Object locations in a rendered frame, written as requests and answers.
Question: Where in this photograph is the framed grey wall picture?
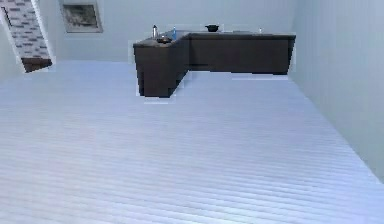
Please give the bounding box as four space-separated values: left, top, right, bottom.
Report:
59 0 104 34

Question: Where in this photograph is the dark brown kitchen counter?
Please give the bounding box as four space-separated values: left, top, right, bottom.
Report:
132 29 297 98

